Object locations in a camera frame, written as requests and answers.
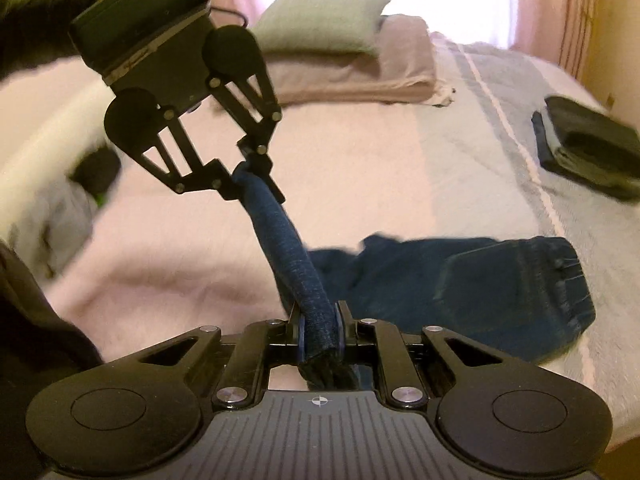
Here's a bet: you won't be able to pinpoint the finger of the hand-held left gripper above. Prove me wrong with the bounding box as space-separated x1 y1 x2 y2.
207 55 288 203
131 107 247 202

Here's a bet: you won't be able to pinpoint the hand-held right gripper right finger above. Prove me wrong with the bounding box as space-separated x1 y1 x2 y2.
334 300 506 408

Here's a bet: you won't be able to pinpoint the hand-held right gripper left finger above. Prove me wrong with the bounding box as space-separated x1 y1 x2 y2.
137 302 307 408

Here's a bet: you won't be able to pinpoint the dark blue denim pants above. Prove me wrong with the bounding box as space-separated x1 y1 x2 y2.
232 162 597 391

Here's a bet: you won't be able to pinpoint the person's left forearm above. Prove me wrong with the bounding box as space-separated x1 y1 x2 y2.
0 0 128 83

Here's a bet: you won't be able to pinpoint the crumpled black cloth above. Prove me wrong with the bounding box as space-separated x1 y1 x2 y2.
67 145 123 208

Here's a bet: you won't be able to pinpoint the beige pillow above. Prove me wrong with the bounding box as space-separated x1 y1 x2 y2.
265 14 437 107

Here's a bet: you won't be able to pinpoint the green pillow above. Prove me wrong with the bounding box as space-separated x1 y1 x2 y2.
252 0 392 57

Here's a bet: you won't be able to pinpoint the crumpled grey cloth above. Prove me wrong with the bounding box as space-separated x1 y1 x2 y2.
10 177 98 281

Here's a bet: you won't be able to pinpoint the person's dark clothing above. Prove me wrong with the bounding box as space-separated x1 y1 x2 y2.
0 242 103 480

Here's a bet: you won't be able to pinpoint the folded grey green garment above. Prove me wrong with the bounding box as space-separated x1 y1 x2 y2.
531 110 640 202

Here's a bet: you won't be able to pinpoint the folded black garment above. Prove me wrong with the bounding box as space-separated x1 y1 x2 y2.
544 95 640 161

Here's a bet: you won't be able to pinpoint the black cable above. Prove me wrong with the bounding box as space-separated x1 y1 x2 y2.
209 5 249 28

